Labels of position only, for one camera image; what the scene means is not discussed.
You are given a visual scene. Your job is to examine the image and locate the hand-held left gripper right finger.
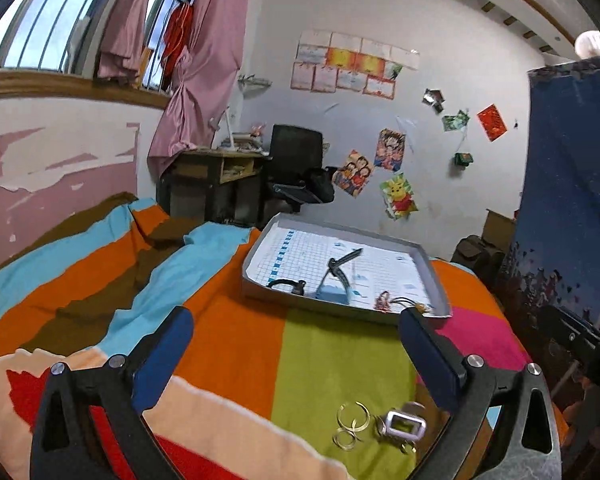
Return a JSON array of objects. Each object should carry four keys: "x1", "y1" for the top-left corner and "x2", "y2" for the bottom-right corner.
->
[{"x1": 399, "y1": 307, "x2": 563, "y2": 480}]

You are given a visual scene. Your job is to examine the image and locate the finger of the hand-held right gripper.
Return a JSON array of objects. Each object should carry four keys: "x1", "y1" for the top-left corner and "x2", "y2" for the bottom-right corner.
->
[{"x1": 538, "y1": 305, "x2": 595, "y2": 348}]

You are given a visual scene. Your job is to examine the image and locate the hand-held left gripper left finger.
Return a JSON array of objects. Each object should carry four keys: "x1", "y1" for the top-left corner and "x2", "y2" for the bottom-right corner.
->
[{"x1": 29, "y1": 306, "x2": 196, "y2": 480}]

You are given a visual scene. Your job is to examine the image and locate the silver rectangular buckle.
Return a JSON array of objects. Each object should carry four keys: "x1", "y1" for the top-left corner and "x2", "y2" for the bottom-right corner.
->
[{"x1": 384, "y1": 401, "x2": 427, "y2": 441}]

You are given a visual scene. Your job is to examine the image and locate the grey shallow tray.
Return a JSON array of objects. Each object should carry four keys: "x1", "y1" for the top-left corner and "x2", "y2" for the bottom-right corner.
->
[{"x1": 241, "y1": 212, "x2": 453, "y2": 327}]

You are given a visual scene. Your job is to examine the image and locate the colourful patchwork blanket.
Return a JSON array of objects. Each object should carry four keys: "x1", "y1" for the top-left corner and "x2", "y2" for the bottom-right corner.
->
[{"x1": 0, "y1": 191, "x2": 571, "y2": 480}]

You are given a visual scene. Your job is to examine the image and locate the brown backpack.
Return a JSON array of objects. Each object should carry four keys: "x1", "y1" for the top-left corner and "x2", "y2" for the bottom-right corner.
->
[{"x1": 450, "y1": 233, "x2": 507, "y2": 287}]

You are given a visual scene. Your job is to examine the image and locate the cardboard box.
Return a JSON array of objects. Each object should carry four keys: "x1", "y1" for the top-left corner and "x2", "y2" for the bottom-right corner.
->
[{"x1": 482, "y1": 208, "x2": 519, "y2": 254}]

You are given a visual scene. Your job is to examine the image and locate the blue fabric wardrobe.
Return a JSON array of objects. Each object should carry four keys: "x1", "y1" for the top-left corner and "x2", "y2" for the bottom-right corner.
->
[{"x1": 500, "y1": 55, "x2": 600, "y2": 461}]

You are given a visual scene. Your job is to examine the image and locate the white grid paper sheet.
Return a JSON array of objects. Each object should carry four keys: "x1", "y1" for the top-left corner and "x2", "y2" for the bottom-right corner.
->
[{"x1": 252, "y1": 227, "x2": 437, "y2": 314}]

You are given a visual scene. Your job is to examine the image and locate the yellow bear poster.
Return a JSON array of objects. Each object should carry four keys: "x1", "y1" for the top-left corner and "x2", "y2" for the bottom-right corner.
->
[{"x1": 379, "y1": 171, "x2": 420, "y2": 221}]

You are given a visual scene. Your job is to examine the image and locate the wooden desk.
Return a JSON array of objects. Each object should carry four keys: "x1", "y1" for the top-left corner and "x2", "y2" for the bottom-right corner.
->
[{"x1": 156, "y1": 147, "x2": 274, "y2": 227}]

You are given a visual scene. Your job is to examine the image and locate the cartoon family poster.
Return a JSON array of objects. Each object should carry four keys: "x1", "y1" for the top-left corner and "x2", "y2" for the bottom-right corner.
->
[{"x1": 331, "y1": 148, "x2": 375, "y2": 200}]

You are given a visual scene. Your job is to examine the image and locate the black bag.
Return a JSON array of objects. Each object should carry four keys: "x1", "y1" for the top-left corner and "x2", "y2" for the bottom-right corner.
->
[{"x1": 302, "y1": 166, "x2": 337, "y2": 205}]

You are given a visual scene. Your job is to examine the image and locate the anime boy poster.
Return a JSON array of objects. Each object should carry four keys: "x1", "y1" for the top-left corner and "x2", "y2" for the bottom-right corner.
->
[{"x1": 373, "y1": 128, "x2": 407, "y2": 171}]

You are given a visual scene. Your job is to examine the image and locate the red paper card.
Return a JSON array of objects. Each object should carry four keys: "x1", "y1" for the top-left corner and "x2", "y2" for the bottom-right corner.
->
[{"x1": 476, "y1": 103, "x2": 509, "y2": 143}]

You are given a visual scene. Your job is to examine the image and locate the stack of books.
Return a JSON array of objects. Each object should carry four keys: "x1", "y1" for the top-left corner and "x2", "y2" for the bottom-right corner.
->
[{"x1": 220, "y1": 132, "x2": 272, "y2": 154}]

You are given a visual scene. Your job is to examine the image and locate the white desk lamp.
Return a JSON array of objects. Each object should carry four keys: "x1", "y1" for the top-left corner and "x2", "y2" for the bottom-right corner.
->
[{"x1": 208, "y1": 105, "x2": 239, "y2": 152}]

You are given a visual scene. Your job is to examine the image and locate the black office chair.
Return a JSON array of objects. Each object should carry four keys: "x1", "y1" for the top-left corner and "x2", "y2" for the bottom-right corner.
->
[{"x1": 264, "y1": 124, "x2": 337, "y2": 214}]

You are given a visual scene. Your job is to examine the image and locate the wooden window sill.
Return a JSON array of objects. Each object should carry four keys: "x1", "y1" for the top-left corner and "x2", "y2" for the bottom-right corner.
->
[{"x1": 0, "y1": 72, "x2": 174, "y2": 112}]

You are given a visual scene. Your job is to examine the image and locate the long pink curtain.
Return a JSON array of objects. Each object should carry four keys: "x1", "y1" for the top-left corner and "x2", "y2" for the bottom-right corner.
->
[{"x1": 147, "y1": 0, "x2": 259, "y2": 174}]

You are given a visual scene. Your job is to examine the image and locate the red hanging ornament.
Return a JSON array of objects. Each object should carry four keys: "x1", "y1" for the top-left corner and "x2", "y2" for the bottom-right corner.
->
[{"x1": 162, "y1": 2, "x2": 194, "y2": 74}]

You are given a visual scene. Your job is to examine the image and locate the short pink curtain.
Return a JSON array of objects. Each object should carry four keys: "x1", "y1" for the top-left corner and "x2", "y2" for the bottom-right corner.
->
[{"x1": 96, "y1": 0, "x2": 159, "y2": 87}]

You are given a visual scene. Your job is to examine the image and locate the barred window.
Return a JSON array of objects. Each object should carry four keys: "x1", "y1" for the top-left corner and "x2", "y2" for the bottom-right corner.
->
[{"x1": 0, "y1": 0, "x2": 202, "y2": 96}]

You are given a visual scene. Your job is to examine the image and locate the green wall photos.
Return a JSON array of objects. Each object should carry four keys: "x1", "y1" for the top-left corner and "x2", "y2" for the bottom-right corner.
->
[{"x1": 440, "y1": 108, "x2": 471, "y2": 133}]

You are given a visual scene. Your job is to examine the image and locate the dark wall photos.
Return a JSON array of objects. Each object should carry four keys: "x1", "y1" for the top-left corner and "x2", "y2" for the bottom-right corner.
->
[{"x1": 422, "y1": 88, "x2": 445, "y2": 114}]

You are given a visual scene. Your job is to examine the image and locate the group of wall certificates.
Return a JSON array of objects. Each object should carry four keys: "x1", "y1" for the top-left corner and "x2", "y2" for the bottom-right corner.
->
[{"x1": 290, "y1": 29, "x2": 421, "y2": 101}]

